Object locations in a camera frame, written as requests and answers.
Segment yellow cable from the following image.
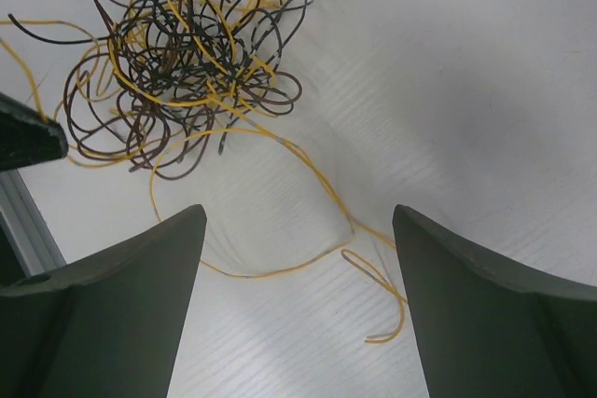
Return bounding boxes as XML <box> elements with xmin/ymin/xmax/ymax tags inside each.
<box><xmin>148</xmin><ymin>127</ymin><xmax>410</xmax><ymax>344</ymax></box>

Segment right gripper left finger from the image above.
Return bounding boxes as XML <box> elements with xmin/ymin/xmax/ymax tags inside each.
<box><xmin>1</xmin><ymin>205</ymin><xmax>207</xmax><ymax>397</ymax></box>

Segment yellow brown black cables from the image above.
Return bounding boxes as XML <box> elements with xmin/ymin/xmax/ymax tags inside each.
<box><xmin>0</xmin><ymin>0</ymin><xmax>314</xmax><ymax>181</ymax></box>

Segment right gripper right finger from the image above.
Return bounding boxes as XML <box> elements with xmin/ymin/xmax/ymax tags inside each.
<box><xmin>393</xmin><ymin>205</ymin><xmax>596</xmax><ymax>397</ymax></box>

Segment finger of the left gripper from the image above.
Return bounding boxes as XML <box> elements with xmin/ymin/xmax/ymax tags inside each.
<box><xmin>0</xmin><ymin>93</ymin><xmax>68</xmax><ymax>172</ymax></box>

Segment aluminium mounting rail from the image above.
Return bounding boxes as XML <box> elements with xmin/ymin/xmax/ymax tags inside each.
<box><xmin>1</xmin><ymin>171</ymin><xmax>66</xmax><ymax>284</ymax></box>

